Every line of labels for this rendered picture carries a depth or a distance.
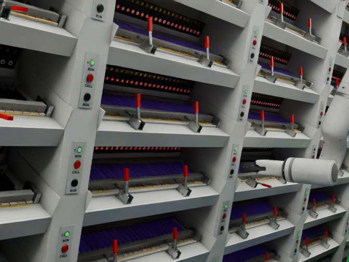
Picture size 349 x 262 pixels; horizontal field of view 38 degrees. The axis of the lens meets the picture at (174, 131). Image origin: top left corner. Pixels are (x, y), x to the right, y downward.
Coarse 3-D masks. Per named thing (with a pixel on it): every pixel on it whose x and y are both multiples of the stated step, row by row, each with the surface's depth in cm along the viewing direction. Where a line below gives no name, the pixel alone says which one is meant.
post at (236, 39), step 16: (208, 16) 172; (256, 16) 164; (208, 32) 171; (224, 32) 167; (240, 32) 164; (240, 48) 164; (256, 64) 170; (240, 80) 164; (192, 96) 175; (208, 96) 171; (224, 96) 167; (240, 96) 166; (224, 112) 167; (240, 128) 170; (240, 144) 171; (208, 160) 170; (224, 160) 166; (224, 176) 167; (224, 192) 169; (192, 208) 173; (208, 208) 169; (208, 224) 169; (224, 240) 175; (208, 256) 169
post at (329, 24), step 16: (304, 0) 225; (304, 16) 224; (320, 16) 220; (336, 16) 217; (336, 32) 220; (288, 48) 229; (336, 48) 224; (288, 64) 228; (304, 64) 224; (320, 64) 219; (320, 80) 219; (320, 96) 220; (304, 112) 223; (272, 240) 231; (288, 240) 226
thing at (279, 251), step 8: (248, 248) 221; (256, 248) 225; (264, 248) 233; (272, 248) 230; (224, 256) 205; (232, 256) 209; (240, 256) 212; (248, 256) 214; (256, 256) 219; (264, 256) 220; (272, 256) 227; (280, 256) 227; (288, 256) 225
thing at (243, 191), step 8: (248, 152) 212; (256, 152) 217; (264, 152) 224; (280, 160) 229; (240, 184) 184; (272, 184) 201; (280, 184) 206; (288, 184) 210; (296, 184) 216; (240, 192) 178; (248, 192) 183; (256, 192) 189; (264, 192) 195; (272, 192) 201; (280, 192) 208; (288, 192) 215; (240, 200) 182
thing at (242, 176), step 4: (252, 172) 195; (240, 176) 185; (244, 176) 187; (252, 176) 193; (256, 176) 195; (260, 176) 198; (264, 176) 201; (268, 176) 204; (272, 176) 206; (256, 180) 193
